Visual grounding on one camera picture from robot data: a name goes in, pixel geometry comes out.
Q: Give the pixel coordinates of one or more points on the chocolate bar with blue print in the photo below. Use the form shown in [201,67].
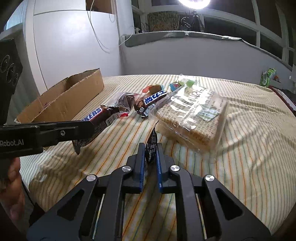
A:
[152,98]

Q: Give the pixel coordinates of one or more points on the red and dark bag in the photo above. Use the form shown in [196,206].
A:
[283,92]

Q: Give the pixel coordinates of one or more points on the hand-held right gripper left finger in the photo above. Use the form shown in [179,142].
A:
[141,169]

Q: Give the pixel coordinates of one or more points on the clear packet of dark candy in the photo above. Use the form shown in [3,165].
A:
[126,100]

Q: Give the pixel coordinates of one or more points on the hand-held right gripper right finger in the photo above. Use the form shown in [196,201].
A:
[159,169]

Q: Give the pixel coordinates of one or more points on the brown chocolate bar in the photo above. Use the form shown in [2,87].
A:
[98,113]

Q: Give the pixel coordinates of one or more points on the blue candy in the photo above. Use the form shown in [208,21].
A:
[174,87]

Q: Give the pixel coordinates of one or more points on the black snack wrapper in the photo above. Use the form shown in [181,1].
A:
[151,143]

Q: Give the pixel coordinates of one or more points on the orange candy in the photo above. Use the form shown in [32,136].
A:
[151,89]

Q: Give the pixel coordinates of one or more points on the green candy packet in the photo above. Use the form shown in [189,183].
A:
[188,82]

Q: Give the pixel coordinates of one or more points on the clear pack of crackers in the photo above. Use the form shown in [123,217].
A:
[196,122]

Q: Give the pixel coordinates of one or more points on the cardboard box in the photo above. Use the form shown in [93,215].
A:
[69,92]

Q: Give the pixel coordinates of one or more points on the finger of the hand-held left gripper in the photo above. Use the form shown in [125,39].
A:
[69,132]

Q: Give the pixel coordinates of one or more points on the green carton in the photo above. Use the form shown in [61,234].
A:
[268,77]

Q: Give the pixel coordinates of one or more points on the brown board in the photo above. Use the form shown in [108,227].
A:
[99,5]

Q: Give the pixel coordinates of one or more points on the woven basket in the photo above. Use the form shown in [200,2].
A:
[163,20]

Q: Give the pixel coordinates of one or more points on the person's left hand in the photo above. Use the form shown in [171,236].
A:
[13,194]

